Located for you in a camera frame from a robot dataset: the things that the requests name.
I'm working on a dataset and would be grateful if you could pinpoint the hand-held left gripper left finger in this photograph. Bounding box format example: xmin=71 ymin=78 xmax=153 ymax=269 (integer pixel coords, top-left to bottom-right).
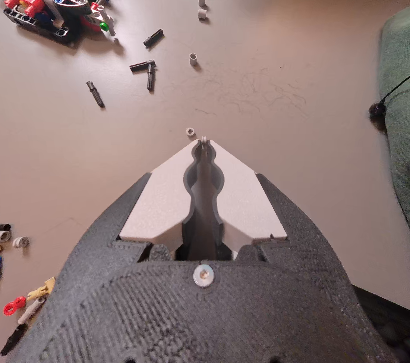
xmin=119 ymin=139 xmax=203 ymax=246

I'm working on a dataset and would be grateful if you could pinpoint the person's green clothing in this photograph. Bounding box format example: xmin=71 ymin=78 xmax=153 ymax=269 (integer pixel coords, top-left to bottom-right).
xmin=379 ymin=6 xmax=410 ymax=229

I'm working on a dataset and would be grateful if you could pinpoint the pile of small lego pieces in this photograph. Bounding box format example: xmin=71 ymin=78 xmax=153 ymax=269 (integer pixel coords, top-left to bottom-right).
xmin=0 ymin=223 xmax=56 ymax=348

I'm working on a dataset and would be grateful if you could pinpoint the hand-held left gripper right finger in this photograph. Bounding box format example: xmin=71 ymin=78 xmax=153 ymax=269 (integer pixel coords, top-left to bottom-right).
xmin=205 ymin=139 xmax=288 ymax=259

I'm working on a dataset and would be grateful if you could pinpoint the black drawstring with toggle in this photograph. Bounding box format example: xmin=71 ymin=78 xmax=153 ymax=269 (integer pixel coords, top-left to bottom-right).
xmin=368 ymin=75 xmax=410 ymax=118

